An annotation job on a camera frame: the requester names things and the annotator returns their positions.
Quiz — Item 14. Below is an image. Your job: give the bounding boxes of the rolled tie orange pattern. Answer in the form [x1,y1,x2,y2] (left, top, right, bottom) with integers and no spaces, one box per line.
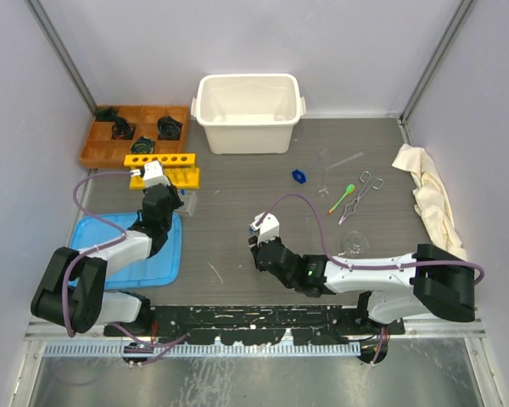
[111,116,135,140]

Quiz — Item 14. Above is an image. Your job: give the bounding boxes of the blue hexagonal cap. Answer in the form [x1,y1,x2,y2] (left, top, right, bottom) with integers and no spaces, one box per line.
[292,169,307,184]

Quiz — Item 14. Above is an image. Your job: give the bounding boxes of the rolled tie brown blue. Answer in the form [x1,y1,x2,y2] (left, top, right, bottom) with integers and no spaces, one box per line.
[157,115,182,141]

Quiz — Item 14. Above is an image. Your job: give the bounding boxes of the rolled tie yellow floral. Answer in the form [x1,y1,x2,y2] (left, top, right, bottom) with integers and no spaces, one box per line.
[130,136,155,155]

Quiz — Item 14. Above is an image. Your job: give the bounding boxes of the metal crucible tongs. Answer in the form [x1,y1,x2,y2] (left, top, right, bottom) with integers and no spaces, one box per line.
[338,171,384,226]

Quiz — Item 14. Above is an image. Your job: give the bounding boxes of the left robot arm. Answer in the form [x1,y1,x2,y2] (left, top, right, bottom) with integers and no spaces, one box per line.
[31,184,183,337]

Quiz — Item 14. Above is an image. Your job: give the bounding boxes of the clear plastic tube rack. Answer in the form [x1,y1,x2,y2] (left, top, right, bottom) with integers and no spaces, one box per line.
[176,190,197,217]

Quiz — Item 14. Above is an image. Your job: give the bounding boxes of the wooden compartment tray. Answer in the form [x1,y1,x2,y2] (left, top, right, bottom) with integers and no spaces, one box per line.
[79,105,190,169]

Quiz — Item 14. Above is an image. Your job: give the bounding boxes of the aluminium rail frame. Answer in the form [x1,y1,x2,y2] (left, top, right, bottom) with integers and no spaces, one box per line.
[25,305,484,364]

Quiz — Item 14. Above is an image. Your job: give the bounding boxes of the rolled tie dark green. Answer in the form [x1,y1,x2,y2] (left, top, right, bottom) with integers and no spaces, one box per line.
[94,106,117,122]

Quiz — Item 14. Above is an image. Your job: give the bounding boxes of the green rainbow spoon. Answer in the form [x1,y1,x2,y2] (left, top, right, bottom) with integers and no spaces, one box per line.
[327,183,355,215]

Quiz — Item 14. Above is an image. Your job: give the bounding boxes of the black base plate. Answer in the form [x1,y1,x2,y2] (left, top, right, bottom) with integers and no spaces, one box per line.
[103,304,406,347]

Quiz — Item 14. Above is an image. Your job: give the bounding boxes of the yellow test tube rack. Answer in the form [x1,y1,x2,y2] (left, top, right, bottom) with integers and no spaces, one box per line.
[124,153,201,190]

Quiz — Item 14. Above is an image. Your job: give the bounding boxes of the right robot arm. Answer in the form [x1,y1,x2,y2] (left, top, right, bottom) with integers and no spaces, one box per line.
[249,237,475,334]

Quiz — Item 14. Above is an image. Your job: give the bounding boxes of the cream cloth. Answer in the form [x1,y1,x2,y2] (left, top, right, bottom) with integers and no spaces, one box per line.
[392,143,467,260]

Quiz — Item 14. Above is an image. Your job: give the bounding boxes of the blue plastic tray lid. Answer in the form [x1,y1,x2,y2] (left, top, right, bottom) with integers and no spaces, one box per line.
[70,213,182,291]

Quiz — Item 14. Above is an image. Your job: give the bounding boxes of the white plastic bin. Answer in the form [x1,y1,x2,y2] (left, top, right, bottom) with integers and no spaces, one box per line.
[191,74,306,154]

